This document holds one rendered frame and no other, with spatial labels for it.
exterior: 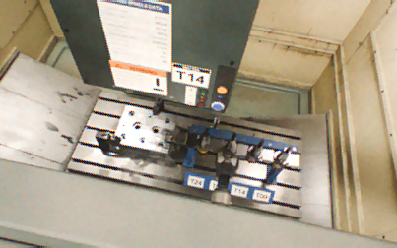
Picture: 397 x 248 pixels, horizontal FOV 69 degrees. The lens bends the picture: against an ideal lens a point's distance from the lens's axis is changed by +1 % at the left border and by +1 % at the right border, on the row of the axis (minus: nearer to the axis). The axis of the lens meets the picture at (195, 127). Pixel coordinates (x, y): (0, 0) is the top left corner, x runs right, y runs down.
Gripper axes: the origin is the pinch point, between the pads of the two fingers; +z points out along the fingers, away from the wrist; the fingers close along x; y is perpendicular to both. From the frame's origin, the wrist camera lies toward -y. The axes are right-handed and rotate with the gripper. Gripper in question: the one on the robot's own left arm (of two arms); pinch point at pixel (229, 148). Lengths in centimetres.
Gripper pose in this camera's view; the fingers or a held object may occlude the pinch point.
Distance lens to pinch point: 125.0
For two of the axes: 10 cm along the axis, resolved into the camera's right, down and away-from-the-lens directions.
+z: 1.9, -8.6, 4.7
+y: -0.6, 4.6, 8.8
